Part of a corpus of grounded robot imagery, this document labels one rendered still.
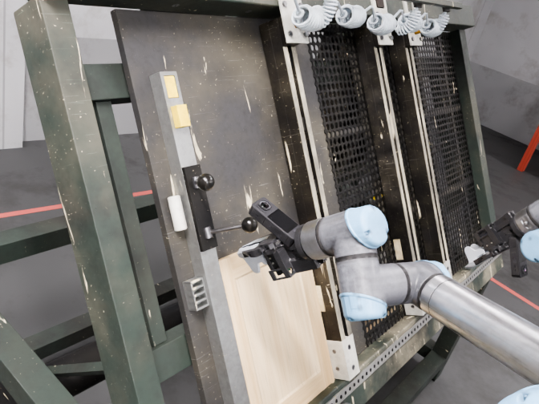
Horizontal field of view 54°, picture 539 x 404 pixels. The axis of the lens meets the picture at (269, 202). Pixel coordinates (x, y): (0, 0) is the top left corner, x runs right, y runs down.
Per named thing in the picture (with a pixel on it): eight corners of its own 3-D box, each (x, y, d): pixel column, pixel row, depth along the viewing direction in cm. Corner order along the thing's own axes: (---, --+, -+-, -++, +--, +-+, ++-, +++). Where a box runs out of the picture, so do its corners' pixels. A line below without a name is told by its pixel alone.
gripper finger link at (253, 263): (239, 279, 114) (268, 273, 107) (227, 255, 113) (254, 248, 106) (249, 272, 116) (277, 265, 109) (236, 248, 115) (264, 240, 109)
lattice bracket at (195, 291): (188, 310, 124) (196, 311, 122) (181, 282, 123) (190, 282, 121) (200, 305, 127) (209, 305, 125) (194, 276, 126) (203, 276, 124)
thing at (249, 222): (201, 243, 122) (257, 232, 119) (198, 227, 122) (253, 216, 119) (207, 239, 126) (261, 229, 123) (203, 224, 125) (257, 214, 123)
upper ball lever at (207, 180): (188, 191, 123) (200, 192, 110) (185, 175, 122) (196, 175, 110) (204, 188, 124) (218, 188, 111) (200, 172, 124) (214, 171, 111)
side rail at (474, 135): (473, 248, 274) (495, 248, 266) (437, 35, 262) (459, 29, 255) (479, 244, 280) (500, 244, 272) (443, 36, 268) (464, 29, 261)
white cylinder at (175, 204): (164, 198, 121) (172, 232, 122) (172, 196, 119) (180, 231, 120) (174, 195, 123) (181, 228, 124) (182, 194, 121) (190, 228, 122)
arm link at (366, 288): (413, 314, 90) (403, 250, 93) (361, 321, 85) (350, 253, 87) (384, 317, 97) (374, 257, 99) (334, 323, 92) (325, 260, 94)
